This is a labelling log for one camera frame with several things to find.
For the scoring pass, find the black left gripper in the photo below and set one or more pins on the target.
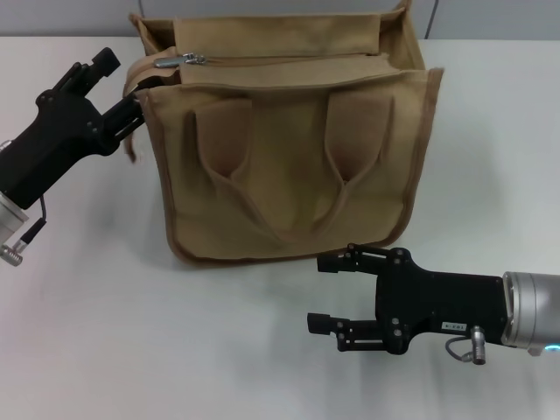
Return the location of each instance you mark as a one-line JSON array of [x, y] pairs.
[[48, 144]]

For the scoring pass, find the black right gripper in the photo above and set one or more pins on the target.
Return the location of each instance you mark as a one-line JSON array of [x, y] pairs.
[[437, 297]]

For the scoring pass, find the khaki canvas food bag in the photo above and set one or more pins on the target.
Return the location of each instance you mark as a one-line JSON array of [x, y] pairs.
[[289, 175]]

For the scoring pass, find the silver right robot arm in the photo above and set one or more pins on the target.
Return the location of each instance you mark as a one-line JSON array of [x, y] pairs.
[[534, 310]]

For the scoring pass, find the silver metal zipper pull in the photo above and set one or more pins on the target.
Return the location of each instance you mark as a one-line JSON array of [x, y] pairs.
[[175, 60]]

